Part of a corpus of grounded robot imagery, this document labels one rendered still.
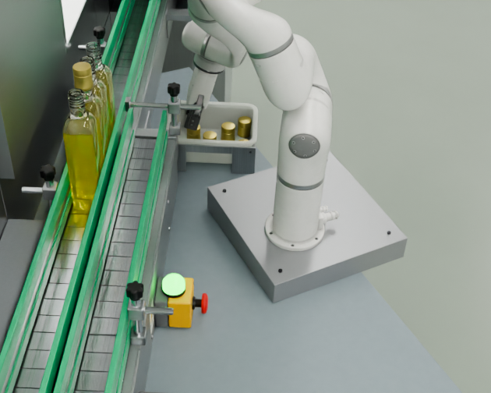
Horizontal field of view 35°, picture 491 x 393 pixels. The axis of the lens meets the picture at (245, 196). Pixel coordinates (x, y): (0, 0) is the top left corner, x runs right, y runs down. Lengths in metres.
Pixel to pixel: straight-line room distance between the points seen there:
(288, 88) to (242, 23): 0.15
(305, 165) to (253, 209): 0.26
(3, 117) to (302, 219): 0.60
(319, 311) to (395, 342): 0.16
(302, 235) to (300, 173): 0.17
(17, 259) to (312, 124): 0.60
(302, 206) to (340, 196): 0.22
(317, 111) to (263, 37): 0.20
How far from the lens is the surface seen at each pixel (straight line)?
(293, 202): 1.54
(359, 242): 1.66
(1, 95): 1.46
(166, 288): 1.48
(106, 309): 1.41
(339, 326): 1.56
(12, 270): 1.51
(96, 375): 1.32
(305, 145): 1.44
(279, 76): 1.37
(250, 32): 1.33
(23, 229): 1.59
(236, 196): 1.73
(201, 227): 1.74
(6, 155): 1.52
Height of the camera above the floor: 1.92
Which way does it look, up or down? 40 degrees down
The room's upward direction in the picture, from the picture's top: 2 degrees clockwise
